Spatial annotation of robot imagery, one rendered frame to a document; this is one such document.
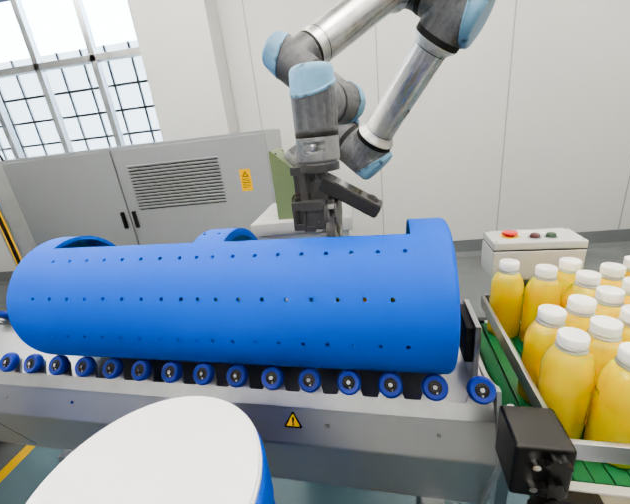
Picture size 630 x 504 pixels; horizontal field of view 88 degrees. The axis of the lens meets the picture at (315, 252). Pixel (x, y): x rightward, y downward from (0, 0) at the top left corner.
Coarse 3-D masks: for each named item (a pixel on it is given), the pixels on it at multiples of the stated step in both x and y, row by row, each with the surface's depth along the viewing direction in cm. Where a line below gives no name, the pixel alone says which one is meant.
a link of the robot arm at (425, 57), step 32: (416, 0) 72; (448, 0) 69; (480, 0) 66; (416, 32) 76; (448, 32) 72; (416, 64) 79; (384, 96) 88; (416, 96) 85; (384, 128) 91; (352, 160) 100; (384, 160) 97
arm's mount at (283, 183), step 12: (276, 156) 98; (276, 168) 99; (288, 168) 99; (276, 180) 100; (288, 180) 100; (276, 192) 102; (288, 192) 101; (276, 204) 103; (288, 204) 103; (288, 216) 104
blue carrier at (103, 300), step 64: (64, 256) 68; (128, 256) 64; (192, 256) 60; (256, 256) 57; (320, 256) 54; (384, 256) 52; (448, 256) 50; (64, 320) 64; (128, 320) 61; (192, 320) 58; (256, 320) 55; (320, 320) 52; (384, 320) 50; (448, 320) 48
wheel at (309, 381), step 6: (300, 372) 62; (306, 372) 62; (312, 372) 62; (318, 372) 62; (300, 378) 62; (306, 378) 62; (312, 378) 61; (318, 378) 61; (300, 384) 62; (306, 384) 61; (312, 384) 61; (318, 384) 61; (306, 390) 61; (312, 390) 61
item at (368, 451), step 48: (0, 336) 99; (0, 384) 80; (288, 384) 67; (336, 384) 65; (0, 432) 94; (48, 432) 86; (96, 432) 79; (288, 432) 64; (336, 432) 62; (384, 432) 60; (432, 432) 58; (480, 432) 56; (336, 480) 75; (384, 480) 69; (432, 480) 65; (480, 480) 61
